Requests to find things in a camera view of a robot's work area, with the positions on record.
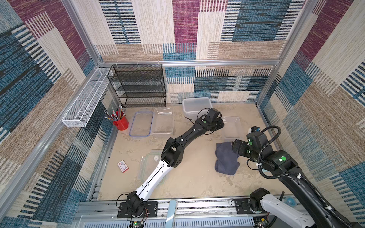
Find pens in red cup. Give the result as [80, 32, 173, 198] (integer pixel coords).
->
[104, 105, 125, 121]

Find blue-rimmed clear lid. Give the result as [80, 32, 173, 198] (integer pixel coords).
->
[129, 110, 154, 138]

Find aluminium front rail frame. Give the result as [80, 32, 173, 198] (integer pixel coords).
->
[71, 196, 326, 228]

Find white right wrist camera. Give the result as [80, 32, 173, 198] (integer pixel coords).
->
[248, 126, 260, 134]

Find blue-rimmed clear lunch box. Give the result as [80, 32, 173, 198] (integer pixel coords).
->
[151, 107, 174, 136]

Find clear far lunch box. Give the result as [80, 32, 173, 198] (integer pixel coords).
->
[182, 97, 213, 120]

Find small red white card box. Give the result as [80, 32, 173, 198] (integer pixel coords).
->
[117, 160, 129, 173]

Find green-rimmed lunch box lid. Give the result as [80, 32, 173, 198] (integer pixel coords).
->
[138, 150, 162, 183]

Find red pencil cup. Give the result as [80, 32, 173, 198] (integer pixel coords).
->
[113, 111, 129, 131]

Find blue tape roll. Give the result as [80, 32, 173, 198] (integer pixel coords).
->
[284, 197, 297, 208]

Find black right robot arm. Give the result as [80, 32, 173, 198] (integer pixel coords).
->
[232, 130, 361, 228]

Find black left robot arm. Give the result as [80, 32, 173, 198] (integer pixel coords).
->
[126, 108, 224, 217]

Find clear lunch box base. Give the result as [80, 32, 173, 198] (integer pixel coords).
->
[221, 116, 243, 142]

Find grey cleaning cloth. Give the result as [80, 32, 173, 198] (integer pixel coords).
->
[214, 142, 240, 175]

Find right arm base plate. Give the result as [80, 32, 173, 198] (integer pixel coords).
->
[232, 198, 254, 215]

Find black mesh shelf rack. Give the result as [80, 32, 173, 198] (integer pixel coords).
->
[108, 64, 167, 108]

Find white wire wall basket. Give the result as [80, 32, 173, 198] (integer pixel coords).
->
[62, 68, 109, 128]

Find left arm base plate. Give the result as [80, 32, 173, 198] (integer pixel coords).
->
[117, 201, 158, 219]

